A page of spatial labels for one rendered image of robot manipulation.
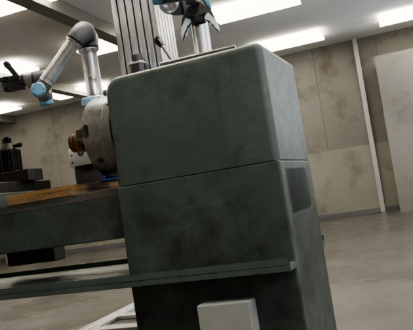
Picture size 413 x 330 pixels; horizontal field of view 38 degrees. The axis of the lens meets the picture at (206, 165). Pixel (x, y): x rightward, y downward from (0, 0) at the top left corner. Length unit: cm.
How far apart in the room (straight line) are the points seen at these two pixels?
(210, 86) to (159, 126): 23
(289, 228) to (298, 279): 16
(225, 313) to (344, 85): 1013
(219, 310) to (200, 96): 70
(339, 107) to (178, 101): 988
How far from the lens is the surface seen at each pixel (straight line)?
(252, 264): 187
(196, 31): 297
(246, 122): 194
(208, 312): 196
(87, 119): 228
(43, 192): 235
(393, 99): 1087
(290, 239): 191
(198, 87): 200
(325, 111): 1185
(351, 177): 1174
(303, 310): 195
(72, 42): 322
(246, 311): 191
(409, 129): 1083
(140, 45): 323
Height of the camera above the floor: 78
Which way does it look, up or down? 3 degrees up
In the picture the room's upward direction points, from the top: 9 degrees counter-clockwise
